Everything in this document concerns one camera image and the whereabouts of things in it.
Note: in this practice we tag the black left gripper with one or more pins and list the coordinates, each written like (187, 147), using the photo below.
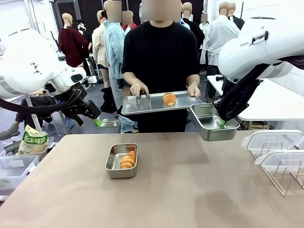
(91, 109)

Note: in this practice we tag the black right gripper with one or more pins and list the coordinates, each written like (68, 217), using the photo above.
(241, 105)

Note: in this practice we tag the stainless steel rectangular container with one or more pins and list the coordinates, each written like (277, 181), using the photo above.
(213, 133)
(116, 166)

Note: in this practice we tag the clear plastic container lid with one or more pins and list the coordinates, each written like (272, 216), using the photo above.
(280, 161)
(273, 139)

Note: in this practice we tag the metal serving tongs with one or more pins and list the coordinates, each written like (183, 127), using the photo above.
(143, 98)

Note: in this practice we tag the golden brown croissant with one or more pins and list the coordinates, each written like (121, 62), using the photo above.
(169, 99)
(128, 160)

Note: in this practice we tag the perforated metal baking tray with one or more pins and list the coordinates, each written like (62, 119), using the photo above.
(152, 105)

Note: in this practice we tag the person's right forearm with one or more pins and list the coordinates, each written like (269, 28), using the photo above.
(130, 78)

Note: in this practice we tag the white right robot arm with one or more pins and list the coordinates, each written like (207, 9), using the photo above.
(266, 47)

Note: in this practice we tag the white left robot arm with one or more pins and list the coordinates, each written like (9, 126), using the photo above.
(23, 66)

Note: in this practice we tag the person's left forearm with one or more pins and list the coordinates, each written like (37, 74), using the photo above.
(192, 80)

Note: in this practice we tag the person's left hand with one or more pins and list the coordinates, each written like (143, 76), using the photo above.
(194, 91)

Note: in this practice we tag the person's right hand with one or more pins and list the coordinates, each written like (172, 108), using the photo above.
(139, 88)

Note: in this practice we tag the black clothes pile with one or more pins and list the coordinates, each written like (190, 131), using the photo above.
(108, 102)

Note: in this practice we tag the blue denim garment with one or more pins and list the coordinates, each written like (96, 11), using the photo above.
(127, 123)

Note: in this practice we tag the large white table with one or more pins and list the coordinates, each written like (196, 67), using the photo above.
(273, 102)

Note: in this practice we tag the seated background person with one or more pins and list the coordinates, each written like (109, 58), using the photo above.
(35, 104)

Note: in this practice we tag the green yellow snack bag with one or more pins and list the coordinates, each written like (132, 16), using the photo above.
(32, 142)

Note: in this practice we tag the mannequin in beige shirt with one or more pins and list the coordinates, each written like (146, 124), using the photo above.
(98, 47)

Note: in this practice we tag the mannequin in maroon top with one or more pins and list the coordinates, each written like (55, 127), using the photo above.
(71, 47)

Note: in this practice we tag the mannequin in light blue fleece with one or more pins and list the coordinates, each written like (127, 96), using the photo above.
(112, 42)

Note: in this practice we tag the clear plastic storage bin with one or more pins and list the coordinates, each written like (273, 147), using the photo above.
(16, 168)

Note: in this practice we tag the mannequin in white shirt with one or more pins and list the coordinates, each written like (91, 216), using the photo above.
(213, 35)

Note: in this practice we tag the person torso black t-shirt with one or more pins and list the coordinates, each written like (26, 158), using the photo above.
(161, 59)

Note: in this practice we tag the mannequin in black jacket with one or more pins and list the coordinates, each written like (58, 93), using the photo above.
(238, 21)
(196, 33)

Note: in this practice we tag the mannequin in red garment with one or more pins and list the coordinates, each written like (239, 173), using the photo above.
(131, 25)

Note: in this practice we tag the grey metal base plate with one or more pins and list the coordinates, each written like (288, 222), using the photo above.
(110, 123)

